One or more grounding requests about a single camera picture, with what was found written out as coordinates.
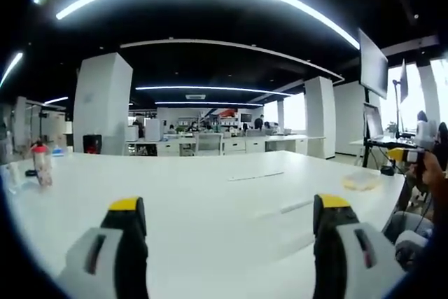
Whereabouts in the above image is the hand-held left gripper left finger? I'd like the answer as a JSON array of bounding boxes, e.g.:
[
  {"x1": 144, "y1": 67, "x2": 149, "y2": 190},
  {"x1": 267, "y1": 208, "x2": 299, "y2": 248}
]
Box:
[{"x1": 57, "y1": 196, "x2": 150, "y2": 299}]

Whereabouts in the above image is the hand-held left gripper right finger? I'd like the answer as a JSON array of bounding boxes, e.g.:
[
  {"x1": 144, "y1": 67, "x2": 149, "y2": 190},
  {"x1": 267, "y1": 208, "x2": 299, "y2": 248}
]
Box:
[{"x1": 312, "y1": 193, "x2": 409, "y2": 299}]

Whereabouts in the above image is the clear plastic storage box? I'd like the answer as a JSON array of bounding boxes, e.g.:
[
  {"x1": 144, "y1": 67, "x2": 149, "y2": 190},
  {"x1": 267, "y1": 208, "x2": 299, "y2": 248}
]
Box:
[{"x1": 342, "y1": 171, "x2": 383, "y2": 193}]

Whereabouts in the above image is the person's right hand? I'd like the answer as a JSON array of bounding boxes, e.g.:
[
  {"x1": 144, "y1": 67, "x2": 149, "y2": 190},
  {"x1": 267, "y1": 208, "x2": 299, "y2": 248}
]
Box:
[{"x1": 419, "y1": 153, "x2": 448, "y2": 197}]

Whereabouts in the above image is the open laptop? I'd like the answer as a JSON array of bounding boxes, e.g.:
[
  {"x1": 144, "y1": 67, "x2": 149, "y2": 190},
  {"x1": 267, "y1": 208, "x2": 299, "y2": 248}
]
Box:
[{"x1": 363, "y1": 102, "x2": 386, "y2": 140}]

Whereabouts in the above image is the black monitor stand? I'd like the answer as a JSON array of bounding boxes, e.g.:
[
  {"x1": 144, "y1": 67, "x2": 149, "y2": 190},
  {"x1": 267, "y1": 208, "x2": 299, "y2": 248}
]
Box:
[{"x1": 361, "y1": 87, "x2": 372, "y2": 169}]

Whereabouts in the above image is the small tilted monitor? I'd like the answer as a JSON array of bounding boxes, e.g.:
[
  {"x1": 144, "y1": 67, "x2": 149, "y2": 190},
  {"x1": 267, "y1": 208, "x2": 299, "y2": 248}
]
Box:
[{"x1": 398, "y1": 59, "x2": 410, "y2": 104}]

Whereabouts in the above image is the large black monitor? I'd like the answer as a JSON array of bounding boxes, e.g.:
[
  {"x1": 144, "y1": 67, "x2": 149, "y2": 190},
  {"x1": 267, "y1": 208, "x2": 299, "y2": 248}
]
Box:
[{"x1": 358, "y1": 27, "x2": 390, "y2": 101}]

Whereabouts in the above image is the black and red chair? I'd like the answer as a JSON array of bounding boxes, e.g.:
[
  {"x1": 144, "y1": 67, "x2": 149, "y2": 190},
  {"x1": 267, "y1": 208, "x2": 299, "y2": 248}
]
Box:
[{"x1": 82, "y1": 134, "x2": 104, "y2": 155}]

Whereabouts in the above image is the patterned bottle with red cap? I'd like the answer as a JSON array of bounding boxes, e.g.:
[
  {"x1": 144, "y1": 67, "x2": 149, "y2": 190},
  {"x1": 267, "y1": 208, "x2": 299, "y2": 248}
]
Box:
[{"x1": 30, "y1": 140, "x2": 54, "y2": 188}]

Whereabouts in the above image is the grey mesh office chair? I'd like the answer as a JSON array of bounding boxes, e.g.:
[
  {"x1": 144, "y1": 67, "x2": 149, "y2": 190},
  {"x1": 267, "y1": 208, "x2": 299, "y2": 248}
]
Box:
[{"x1": 193, "y1": 132, "x2": 225, "y2": 157}]

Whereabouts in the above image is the row of white desks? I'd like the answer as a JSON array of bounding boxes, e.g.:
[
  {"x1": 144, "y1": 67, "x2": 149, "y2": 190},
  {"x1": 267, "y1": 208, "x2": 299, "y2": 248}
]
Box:
[{"x1": 125, "y1": 133, "x2": 327, "y2": 158}]

